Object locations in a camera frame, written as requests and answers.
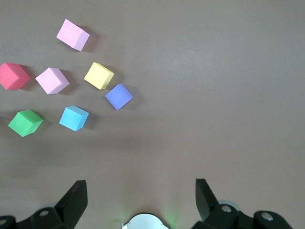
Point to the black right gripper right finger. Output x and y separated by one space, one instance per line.
226 218

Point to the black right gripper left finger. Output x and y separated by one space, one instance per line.
52 218

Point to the green foam cube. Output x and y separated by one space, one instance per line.
23 122

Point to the blue foam cube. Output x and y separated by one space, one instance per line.
72 117

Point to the brown table cover sheet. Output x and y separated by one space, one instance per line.
202 95

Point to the pink foam cube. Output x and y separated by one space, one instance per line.
51 80
71 34

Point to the purple foam cube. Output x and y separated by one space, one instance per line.
118 96

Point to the red foam cube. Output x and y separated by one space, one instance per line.
12 75

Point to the yellow foam cube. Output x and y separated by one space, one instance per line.
98 75

